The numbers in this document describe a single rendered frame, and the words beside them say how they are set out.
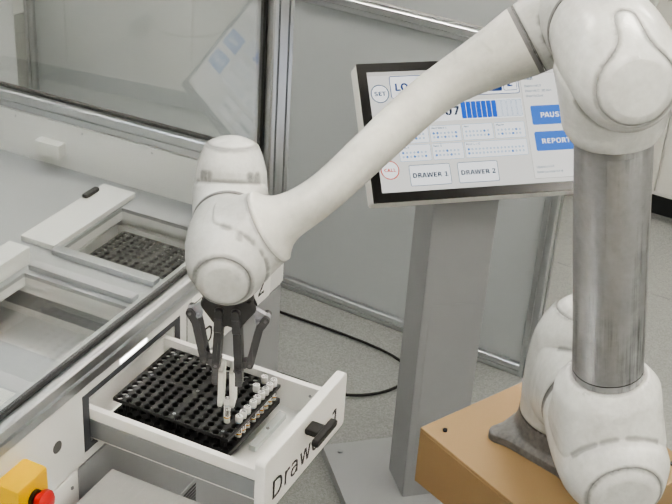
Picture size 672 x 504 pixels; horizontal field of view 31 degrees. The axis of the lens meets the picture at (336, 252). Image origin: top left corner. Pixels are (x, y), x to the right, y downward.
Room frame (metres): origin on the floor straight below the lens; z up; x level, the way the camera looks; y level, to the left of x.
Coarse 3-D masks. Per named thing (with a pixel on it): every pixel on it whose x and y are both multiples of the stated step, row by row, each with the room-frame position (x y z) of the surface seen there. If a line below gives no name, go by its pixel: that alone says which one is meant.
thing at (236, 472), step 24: (168, 336) 1.85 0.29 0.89; (144, 360) 1.79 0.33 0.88; (120, 384) 1.73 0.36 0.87; (288, 384) 1.74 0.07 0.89; (312, 384) 1.73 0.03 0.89; (96, 408) 1.62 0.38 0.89; (288, 408) 1.74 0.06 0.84; (96, 432) 1.62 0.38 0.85; (120, 432) 1.60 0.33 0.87; (144, 432) 1.58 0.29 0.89; (144, 456) 1.58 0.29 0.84; (168, 456) 1.56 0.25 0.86; (192, 456) 1.54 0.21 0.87; (216, 456) 1.52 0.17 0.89; (240, 456) 1.60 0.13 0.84; (216, 480) 1.52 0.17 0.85; (240, 480) 1.50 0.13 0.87
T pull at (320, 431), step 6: (330, 420) 1.61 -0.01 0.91; (336, 420) 1.61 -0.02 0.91; (312, 426) 1.59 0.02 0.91; (318, 426) 1.59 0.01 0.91; (324, 426) 1.59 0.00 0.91; (330, 426) 1.60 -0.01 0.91; (306, 432) 1.58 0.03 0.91; (312, 432) 1.58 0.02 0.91; (318, 432) 1.58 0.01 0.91; (324, 432) 1.58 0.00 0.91; (330, 432) 1.59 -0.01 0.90; (318, 438) 1.56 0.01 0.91; (324, 438) 1.57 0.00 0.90; (312, 444) 1.55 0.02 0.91; (318, 444) 1.55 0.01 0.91
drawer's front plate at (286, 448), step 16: (336, 384) 1.69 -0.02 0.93; (320, 400) 1.64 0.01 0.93; (336, 400) 1.70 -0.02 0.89; (304, 416) 1.60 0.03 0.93; (320, 416) 1.64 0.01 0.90; (336, 416) 1.70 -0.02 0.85; (288, 432) 1.55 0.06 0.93; (304, 432) 1.59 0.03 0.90; (272, 448) 1.51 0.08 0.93; (288, 448) 1.54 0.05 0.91; (304, 448) 1.59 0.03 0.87; (320, 448) 1.65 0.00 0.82; (256, 464) 1.47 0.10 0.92; (272, 464) 1.49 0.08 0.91; (288, 464) 1.54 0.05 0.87; (304, 464) 1.59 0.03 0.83; (256, 480) 1.47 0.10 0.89; (272, 480) 1.49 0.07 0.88; (288, 480) 1.54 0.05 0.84; (256, 496) 1.47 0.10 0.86; (272, 496) 1.49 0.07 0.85
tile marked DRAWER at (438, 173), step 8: (408, 168) 2.38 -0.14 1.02; (416, 168) 2.38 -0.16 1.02; (424, 168) 2.39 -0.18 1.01; (432, 168) 2.39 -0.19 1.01; (440, 168) 2.40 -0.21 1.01; (448, 168) 2.40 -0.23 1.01; (416, 176) 2.37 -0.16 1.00; (424, 176) 2.38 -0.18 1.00; (432, 176) 2.38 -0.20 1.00; (440, 176) 2.38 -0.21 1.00; (448, 176) 2.39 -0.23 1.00; (416, 184) 2.36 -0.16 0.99; (424, 184) 2.36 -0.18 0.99; (432, 184) 2.37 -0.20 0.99; (440, 184) 2.37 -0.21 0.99
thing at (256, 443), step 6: (276, 414) 1.70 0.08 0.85; (282, 414) 1.70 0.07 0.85; (276, 420) 1.69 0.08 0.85; (282, 420) 1.70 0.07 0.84; (270, 426) 1.67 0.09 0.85; (276, 426) 1.68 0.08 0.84; (264, 432) 1.65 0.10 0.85; (270, 432) 1.66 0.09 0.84; (258, 438) 1.63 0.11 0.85; (264, 438) 1.64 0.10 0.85; (252, 444) 1.62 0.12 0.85; (258, 444) 1.62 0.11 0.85; (252, 450) 1.61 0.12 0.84
